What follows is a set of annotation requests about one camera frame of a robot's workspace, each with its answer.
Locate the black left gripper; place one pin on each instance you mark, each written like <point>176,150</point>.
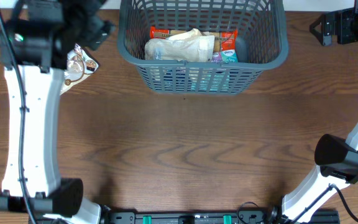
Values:
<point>92,30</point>

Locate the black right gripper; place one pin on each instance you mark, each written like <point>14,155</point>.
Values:
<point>345,18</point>

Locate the Pantree cookie pouch printed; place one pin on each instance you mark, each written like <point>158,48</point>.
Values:
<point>80,66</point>

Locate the multicolour tissue pack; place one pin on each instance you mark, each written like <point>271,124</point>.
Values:
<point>225,56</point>

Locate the spaghetti packet red ends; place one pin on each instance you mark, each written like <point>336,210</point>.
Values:
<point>222,40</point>

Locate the plain beige paper pouch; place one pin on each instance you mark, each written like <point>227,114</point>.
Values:
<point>182,34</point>

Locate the beige pouch with window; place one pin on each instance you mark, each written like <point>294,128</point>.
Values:
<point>194,49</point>

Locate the teal snack packet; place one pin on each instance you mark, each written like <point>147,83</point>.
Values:
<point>209,81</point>

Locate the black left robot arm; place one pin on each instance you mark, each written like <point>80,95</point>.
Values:
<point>34,44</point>

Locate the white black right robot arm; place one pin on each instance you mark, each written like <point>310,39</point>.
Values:
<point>336,159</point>

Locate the grey plastic basket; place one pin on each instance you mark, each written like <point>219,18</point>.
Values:
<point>261,42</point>

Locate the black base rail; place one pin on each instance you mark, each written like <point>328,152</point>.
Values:
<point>252,216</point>

